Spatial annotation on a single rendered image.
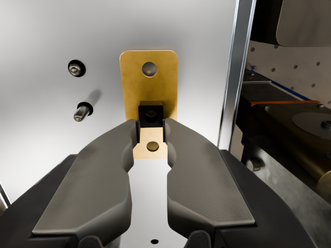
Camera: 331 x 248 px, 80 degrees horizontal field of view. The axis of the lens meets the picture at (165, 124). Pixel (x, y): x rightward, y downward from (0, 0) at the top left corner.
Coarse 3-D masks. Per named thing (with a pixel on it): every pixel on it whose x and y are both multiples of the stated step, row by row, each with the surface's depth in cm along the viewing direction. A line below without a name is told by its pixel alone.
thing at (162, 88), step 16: (128, 64) 13; (160, 64) 13; (176, 64) 13; (128, 80) 13; (144, 80) 13; (160, 80) 13; (176, 80) 14; (128, 96) 14; (144, 96) 14; (160, 96) 14; (176, 96) 14; (128, 112) 14; (144, 112) 14; (160, 112) 14; (176, 112) 15; (144, 128) 15; (160, 128) 15; (144, 144) 16; (160, 144) 16
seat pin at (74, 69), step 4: (72, 64) 13; (76, 64) 13; (80, 64) 14; (72, 68) 13; (76, 68) 13; (80, 68) 13; (84, 68) 14; (72, 72) 13; (76, 72) 13; (80, 72) 13
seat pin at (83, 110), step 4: (84, 104) 15; (88, 104) 15; (80, 108) 14; (84, 108) 14; (88, 108) 15; (92, 108) 15; (76, 112) 14; (80, 112) 14; (84, 112) 14; (88, 112) 14; (76, 116) 13; (80, 116) 13; (84, 116) 14; (76, 120) 13; (80, 120) 14
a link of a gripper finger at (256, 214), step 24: (240, 168) 8; (240, 192) 7; (264, 192) 7; (264, 216) 6; (288, 216) 6; (216, 240) 6; (240, 240) 6; (264, 240) 6; (288, 240) 6; (312, 240) 6
